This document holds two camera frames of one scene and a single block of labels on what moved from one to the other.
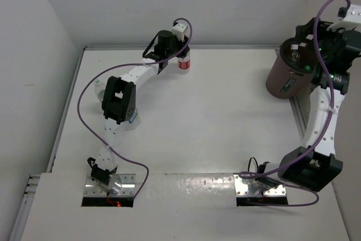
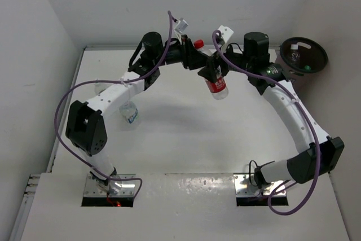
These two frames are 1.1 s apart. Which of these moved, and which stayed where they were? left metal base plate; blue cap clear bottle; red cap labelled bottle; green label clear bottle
Moved: red cap labelled bottle
Stayed: green label clear bottle; left metal base plate; blue cap clear bottle
